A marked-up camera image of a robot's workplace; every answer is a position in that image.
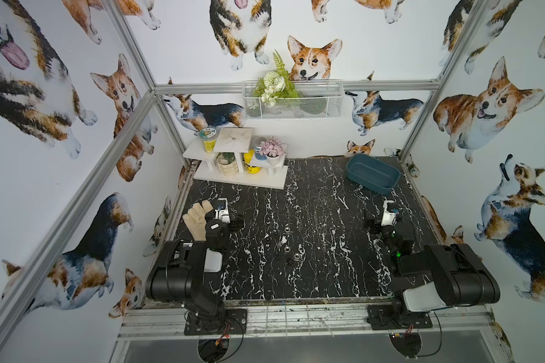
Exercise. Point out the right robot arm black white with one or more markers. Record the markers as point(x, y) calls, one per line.
point(458, 276)

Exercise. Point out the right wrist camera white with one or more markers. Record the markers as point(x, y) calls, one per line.
point(389, 218)

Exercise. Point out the green yellow snack cup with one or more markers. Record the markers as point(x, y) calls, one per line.
point(208, 137)

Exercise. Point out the woven basket with plant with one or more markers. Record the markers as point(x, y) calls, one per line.
point(226, 163)

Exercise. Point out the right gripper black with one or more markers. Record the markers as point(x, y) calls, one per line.
point(382, 231)

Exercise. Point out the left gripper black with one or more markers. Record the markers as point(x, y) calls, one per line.
point(216, 225)

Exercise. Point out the beige work glove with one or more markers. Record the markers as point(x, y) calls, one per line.
point(195, 220)

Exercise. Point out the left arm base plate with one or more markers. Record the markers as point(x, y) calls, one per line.
point(228, 322)

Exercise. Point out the teal plastic storage box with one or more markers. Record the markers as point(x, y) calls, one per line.
point(372, 173)

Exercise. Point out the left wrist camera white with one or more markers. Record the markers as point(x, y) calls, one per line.
point(222, 211)

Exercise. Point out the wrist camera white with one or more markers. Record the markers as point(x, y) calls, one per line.
point(389, 218)
point(222, 211)

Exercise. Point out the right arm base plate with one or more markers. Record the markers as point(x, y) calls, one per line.
point(384, 318)

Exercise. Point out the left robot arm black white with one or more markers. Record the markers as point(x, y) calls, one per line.
point(178, 276)

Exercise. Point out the green white artificial flowers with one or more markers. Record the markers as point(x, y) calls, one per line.
point(276, 85)

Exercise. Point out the white tiered display shelf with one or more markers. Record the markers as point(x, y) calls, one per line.
point(252, 172)

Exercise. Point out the white wire wall basket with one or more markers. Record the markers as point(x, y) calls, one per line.
point(317, 100)

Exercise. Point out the blue cup on shelf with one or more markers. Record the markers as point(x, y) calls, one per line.
point(257, 146)

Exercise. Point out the pink flowers in white pot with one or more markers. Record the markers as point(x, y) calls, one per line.
point(273, 150)

